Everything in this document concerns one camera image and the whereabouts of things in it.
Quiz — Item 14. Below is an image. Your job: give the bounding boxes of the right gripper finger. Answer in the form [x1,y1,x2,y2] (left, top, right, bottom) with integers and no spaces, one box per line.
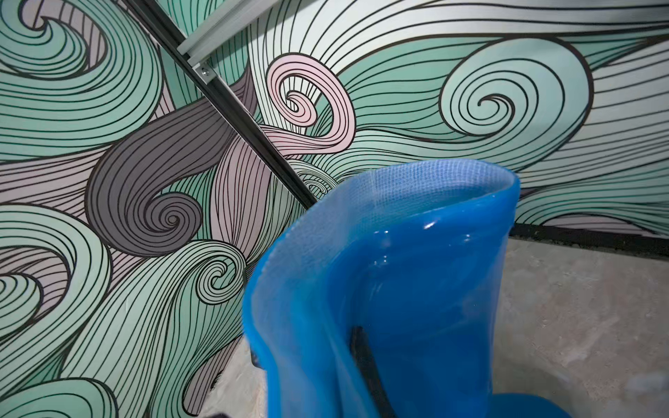
[349,326,397,418]

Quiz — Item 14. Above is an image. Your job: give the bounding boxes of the blue boot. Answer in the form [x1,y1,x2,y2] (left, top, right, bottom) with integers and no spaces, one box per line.
[242,160,564,417]

